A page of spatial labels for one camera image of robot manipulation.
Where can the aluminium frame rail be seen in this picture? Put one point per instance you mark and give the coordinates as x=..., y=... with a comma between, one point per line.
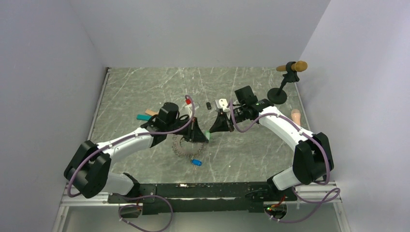
x=315, y=193

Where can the round metal keyring disc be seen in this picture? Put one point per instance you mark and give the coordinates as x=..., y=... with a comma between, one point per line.
x=182, y=148

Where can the teal key tag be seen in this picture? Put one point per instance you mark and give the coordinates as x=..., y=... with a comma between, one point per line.
x=143, y=117

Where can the blue tagged key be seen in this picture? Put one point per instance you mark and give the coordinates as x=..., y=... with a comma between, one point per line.
x=196, y=163

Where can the black tagged key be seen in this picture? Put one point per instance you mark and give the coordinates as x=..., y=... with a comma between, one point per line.
x=208, y=105

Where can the gold microphone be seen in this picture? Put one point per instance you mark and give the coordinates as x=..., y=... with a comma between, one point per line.
x=297, y=66

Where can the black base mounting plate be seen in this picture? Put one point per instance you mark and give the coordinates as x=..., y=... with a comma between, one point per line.
x=205, y=197

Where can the pink cylindrical object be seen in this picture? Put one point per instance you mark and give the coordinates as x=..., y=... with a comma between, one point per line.
x=296, y=116

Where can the black microphone stand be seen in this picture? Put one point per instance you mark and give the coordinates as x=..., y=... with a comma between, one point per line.
x=278, y=95

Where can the orange key tag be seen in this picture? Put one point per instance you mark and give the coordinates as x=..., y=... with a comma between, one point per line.
x=150, y=112

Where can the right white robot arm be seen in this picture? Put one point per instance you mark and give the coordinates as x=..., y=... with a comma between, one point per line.
x=312, y=157

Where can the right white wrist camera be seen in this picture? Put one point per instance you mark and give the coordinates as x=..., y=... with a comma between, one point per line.
x=222, y=105

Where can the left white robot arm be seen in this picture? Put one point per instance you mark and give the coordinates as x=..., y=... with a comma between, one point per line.
x=89, y=169

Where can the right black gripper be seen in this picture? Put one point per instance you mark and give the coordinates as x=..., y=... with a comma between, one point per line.
x=222, y=123

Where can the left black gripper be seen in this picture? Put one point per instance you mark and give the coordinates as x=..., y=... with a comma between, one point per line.
x=194, y=133

